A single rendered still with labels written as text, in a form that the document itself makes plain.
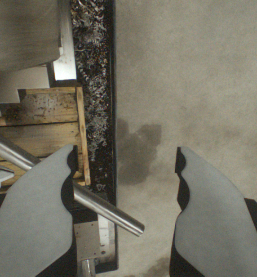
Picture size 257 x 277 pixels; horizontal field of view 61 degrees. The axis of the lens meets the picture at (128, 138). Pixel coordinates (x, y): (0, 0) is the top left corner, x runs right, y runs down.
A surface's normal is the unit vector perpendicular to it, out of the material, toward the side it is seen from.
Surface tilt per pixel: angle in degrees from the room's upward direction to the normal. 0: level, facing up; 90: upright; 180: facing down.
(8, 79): 2
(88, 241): 0
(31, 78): 2
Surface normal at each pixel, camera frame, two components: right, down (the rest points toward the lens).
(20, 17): 0.91, 0.20
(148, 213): 0.20, 0.46
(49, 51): 0.98, 0.10
